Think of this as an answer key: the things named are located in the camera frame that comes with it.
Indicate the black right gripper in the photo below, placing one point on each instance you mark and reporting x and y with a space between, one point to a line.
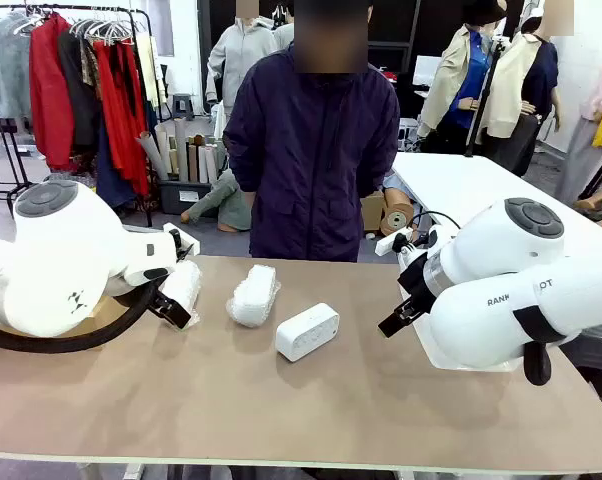
413 282

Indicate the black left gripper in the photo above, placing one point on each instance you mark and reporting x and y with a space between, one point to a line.
182 246

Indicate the bubble-wrapped white clock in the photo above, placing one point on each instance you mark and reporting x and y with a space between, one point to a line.
183 282
253 297

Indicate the white unwrapped digital clock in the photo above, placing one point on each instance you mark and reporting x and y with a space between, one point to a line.
306 332

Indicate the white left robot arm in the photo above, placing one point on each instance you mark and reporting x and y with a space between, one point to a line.
56 260

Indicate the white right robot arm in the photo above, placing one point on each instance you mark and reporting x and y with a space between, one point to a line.
506 310

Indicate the large brown paper roll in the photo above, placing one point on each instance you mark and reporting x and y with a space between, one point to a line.
396 220

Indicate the small cardboard carton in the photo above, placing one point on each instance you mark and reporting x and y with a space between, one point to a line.
373 212

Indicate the black storage bin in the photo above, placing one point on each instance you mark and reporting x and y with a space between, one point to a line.
173 197

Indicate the kneeling mannequin in green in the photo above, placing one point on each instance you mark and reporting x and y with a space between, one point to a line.
228 200

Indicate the navy hanging garment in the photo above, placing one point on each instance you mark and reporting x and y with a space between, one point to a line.
112 185

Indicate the brown paper tube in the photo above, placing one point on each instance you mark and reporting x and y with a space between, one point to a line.
192 165

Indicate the white table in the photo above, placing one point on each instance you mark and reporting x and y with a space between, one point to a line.
456 185

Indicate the white paper tube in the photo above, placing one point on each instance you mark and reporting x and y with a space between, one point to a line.
211 165

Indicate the slanted grey paper roll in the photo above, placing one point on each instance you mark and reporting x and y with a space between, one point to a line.
151 155

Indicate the tall grey paper roll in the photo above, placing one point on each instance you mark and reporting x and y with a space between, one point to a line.
181 150

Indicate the cream paper roll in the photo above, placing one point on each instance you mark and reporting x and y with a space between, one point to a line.
163 145

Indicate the person in navy jacket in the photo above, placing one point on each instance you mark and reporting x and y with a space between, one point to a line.
311 160

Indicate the red dress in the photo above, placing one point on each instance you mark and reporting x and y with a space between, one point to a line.
121 125

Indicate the black plastic stool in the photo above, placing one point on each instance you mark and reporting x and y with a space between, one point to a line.
601 355

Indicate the small grey stool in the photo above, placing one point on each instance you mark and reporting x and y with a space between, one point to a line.
183 100

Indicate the lying bare mannequin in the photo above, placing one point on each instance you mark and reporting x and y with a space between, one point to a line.
593 202

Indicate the black hanging garment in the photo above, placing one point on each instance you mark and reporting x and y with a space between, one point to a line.
76 90

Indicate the cream hanging garment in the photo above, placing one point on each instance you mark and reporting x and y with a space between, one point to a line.
146 70

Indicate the black tripod pole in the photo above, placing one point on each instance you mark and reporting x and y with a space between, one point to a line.
487 95

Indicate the white box on shelf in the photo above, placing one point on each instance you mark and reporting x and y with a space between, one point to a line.
426 70

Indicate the red coat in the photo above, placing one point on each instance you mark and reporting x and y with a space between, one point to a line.
48 90

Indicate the mannequin beige jacket blue shirt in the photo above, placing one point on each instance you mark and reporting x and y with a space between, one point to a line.
461 75

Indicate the mannequin in grey hoodie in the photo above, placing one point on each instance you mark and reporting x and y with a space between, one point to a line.
241 55

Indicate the mannequin cream vest navy shirt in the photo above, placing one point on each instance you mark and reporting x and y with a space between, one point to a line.
511 75

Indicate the light grey fuzzy coat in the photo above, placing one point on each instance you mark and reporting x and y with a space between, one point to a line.
11 65

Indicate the black metal clothes rack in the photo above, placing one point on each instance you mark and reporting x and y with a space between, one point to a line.
81 8

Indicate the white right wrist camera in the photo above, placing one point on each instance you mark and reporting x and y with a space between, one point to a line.
386 246

